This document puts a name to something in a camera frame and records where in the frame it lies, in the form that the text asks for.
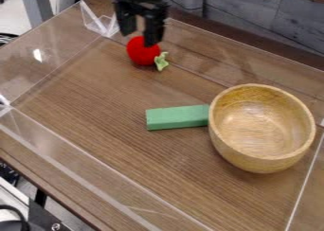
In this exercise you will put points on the black table clamp mount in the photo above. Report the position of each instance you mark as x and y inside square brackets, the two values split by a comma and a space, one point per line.
[42, 220]

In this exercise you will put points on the red knitted strawberry fruit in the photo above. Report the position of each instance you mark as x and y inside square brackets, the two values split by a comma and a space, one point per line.
[146, 55]

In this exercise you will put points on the clear acrylic corner bracket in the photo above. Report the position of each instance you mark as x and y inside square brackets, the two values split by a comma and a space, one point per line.
[103, 25]

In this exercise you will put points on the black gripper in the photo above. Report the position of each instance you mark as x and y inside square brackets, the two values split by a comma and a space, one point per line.
[153, 10]

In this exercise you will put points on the wooden bowl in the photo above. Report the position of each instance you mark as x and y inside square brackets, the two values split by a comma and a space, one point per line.
[261, 127]

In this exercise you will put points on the green rectangular block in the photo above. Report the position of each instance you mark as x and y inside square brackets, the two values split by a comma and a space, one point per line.
[177, 117]

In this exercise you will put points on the grey metal post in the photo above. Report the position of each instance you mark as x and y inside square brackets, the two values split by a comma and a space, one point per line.
[39, 11]

